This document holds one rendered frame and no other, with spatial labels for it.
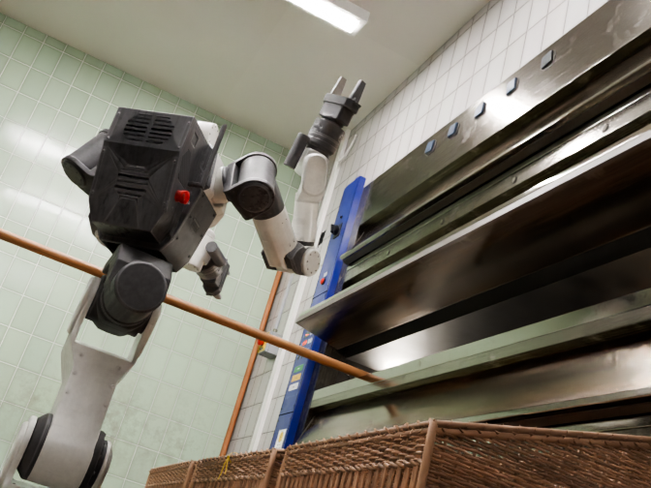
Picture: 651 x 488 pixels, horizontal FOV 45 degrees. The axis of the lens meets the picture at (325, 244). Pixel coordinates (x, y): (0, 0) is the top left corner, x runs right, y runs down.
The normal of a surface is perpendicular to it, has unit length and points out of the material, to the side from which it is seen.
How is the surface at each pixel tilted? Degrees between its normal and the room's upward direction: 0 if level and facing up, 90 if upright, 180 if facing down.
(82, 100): 90
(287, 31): 180
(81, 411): 80
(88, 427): 66
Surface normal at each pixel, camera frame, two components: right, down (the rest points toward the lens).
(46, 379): 0.41, -0.29
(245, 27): -0.26, 0.88
